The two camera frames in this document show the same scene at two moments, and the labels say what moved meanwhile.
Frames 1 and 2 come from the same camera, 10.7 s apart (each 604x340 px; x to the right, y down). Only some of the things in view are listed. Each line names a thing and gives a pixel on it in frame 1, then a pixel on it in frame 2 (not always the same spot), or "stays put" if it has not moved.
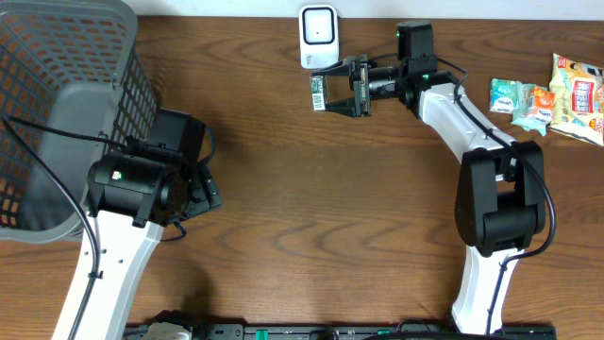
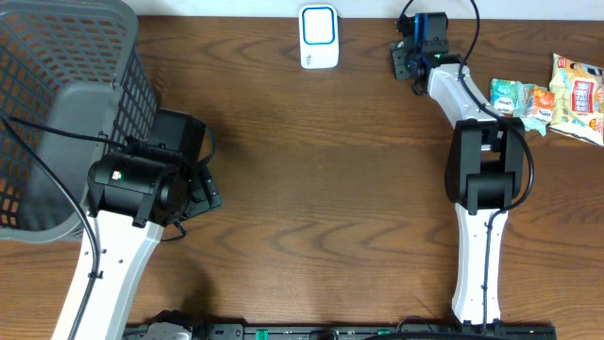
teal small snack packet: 523,106 stays put
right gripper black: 347,106 to 395,55
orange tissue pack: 525,105 to 544,104
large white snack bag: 577,95 stays put
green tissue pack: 502,94 stays put
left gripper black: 205,192 stays put
